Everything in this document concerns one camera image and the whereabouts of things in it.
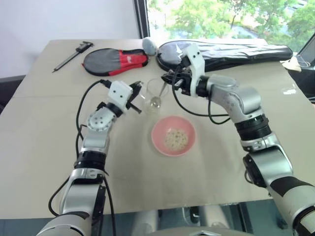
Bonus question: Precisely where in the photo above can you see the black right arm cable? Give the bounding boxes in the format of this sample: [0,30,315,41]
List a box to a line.
[170,57,232,125]

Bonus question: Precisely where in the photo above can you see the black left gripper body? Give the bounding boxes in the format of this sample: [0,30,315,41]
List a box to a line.
[126,83,140,109]

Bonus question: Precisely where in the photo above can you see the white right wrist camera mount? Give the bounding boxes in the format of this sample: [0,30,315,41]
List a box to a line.
[181,43,206,98]

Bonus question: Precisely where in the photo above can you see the oatmeal flakes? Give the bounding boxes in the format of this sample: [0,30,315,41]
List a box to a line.
[163,128,189,151]

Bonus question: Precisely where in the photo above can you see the black chair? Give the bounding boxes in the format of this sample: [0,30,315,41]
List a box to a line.
[286,31,315,105]

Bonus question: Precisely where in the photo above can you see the red black racket cover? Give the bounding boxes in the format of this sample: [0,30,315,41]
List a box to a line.
[81,48,150,77]

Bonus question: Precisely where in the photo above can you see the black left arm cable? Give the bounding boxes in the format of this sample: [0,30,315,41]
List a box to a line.
[48,79,117,236]

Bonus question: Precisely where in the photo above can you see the pink bowl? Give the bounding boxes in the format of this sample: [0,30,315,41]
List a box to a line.
[151,115,197,157]

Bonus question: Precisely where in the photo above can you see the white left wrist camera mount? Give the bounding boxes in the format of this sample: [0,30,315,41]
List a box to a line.
[107,81,133,115]

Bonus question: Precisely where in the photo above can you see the black caliper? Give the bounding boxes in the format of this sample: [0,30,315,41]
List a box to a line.
[52,41,95,74]

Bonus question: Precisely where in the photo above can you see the metal spoon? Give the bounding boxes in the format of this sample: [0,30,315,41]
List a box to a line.
[150,82,167,107]

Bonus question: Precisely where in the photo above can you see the grey oval pouch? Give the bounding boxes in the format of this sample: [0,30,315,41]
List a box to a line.
[142,37,158,56]

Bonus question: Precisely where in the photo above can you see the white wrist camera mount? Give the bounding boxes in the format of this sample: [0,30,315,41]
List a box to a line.
[107,81,133,115]
[181,43,206,98]

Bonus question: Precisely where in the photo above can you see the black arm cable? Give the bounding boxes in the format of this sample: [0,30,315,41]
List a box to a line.
[48,79,117,236]
[170,57,232,125]

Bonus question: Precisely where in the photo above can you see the dark window frame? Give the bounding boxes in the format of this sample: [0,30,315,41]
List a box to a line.
[134,0,151,40]

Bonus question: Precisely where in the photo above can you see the dark grey bench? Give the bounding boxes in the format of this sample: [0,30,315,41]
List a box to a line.
[0,75,27,109]

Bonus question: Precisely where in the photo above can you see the black badminton racket bag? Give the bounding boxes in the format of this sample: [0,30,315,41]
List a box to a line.
[156,40,294,73]

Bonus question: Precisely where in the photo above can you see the clear glass mug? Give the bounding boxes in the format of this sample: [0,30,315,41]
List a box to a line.
[140,78,169,116]

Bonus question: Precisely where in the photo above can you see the tan crumpled paper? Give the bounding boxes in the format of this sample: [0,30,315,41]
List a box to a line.
[282,57,302,72]

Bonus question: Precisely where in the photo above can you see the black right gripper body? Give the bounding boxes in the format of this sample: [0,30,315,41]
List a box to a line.
[171,66,198,97]

